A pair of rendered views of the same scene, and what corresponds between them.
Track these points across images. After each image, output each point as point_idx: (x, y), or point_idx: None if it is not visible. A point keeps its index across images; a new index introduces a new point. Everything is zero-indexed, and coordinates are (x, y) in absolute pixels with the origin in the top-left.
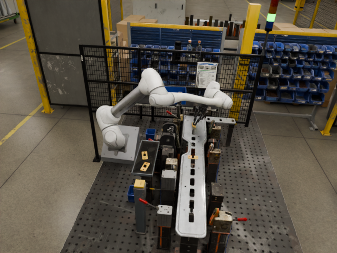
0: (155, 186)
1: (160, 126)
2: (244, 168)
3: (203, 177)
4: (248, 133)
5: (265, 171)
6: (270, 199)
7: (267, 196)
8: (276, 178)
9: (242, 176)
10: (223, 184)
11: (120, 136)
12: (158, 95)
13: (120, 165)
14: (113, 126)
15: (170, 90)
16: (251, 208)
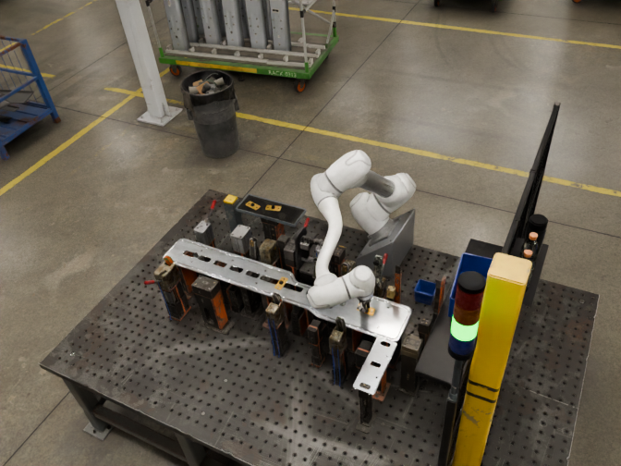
0: None
1: None
2: (286, 415)
3: (237, 283)
4: None
5: (264, 449)
6: (206, 416)
7: (214, 414)
8: (239, 458)
9: (269, 400)
10: (266, 363)
11: (359, 211)
12: (316, 178)
13: (360, 251)
14: (372, 198)
15: None
16: (207, 379)
